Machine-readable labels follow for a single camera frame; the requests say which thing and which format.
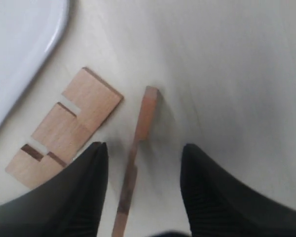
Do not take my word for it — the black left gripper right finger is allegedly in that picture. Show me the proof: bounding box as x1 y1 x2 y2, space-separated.
180 144 296 237

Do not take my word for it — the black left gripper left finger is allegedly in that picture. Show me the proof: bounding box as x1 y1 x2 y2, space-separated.
0 142 109 237

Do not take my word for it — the white plastic tray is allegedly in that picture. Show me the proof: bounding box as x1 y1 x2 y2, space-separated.
0 0 70 126

